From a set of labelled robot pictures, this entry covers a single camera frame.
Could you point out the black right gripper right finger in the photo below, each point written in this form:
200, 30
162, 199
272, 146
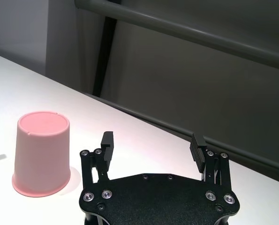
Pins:
205, 159

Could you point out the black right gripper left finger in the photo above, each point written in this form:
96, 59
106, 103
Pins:
104, 159

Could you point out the pink plastic cup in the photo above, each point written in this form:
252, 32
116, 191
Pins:
42, 154

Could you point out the dark grey table edge rail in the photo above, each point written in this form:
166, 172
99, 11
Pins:
200, 136

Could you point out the grey tubular metal frame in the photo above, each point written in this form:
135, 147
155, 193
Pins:
188, 30

